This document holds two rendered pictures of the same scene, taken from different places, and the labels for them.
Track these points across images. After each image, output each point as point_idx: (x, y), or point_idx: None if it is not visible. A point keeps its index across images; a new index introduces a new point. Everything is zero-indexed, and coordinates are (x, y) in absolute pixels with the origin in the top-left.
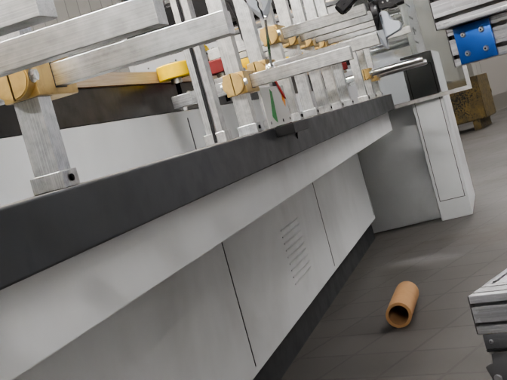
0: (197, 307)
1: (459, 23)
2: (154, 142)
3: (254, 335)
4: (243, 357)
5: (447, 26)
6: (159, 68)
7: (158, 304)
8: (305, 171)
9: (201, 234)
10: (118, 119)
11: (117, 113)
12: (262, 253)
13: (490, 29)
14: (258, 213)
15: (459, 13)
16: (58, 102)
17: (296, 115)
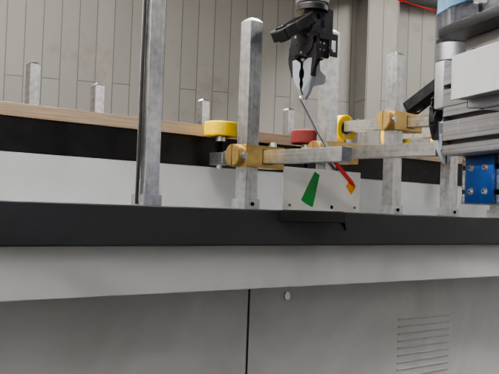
0: (150, 354)
1: (457, 153)
2: (162, 189)
3: None
4: None
5: (449, 152)
6: (204, 123)
7: (67, 334)
8: (380, 268)
9: (23, 281)
10: (102, 157)
11: (102, 151)
12: (336, 332)
13: (492, 171)
14: (199, 287)
15: (465, 141)
16: None
17: (389, 208)
